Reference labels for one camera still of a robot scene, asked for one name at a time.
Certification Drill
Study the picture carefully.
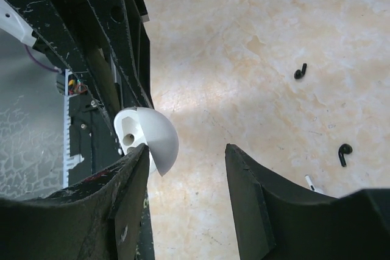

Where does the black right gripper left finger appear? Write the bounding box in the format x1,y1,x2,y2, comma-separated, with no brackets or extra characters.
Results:
1,144,149,259

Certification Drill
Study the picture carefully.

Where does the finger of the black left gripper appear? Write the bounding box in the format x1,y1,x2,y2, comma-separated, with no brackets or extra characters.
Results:
5,0,120,132
87,0,153,108

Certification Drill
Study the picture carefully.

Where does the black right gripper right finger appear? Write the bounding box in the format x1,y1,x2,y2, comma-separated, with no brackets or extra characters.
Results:
225,144,389,259

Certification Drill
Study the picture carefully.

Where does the white earbud charging case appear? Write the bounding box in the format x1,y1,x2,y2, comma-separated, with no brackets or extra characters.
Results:
113,107,179,176

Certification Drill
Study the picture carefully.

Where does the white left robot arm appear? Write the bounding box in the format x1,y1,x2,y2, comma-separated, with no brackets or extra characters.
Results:
1,0,153,127

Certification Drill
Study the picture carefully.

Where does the black earbud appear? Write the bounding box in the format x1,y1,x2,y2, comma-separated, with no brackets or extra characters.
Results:
338,144,353,167
294,63,307,80

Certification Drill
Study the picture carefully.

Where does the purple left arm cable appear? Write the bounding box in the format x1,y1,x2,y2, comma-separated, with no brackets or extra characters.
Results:
23,43,63,74

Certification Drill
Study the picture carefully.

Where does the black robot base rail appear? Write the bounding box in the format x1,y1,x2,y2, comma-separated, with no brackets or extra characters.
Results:
68,71,122,186

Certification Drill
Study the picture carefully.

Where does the white cable duct strip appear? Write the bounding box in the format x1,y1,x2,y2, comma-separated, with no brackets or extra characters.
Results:
62,69,85,189

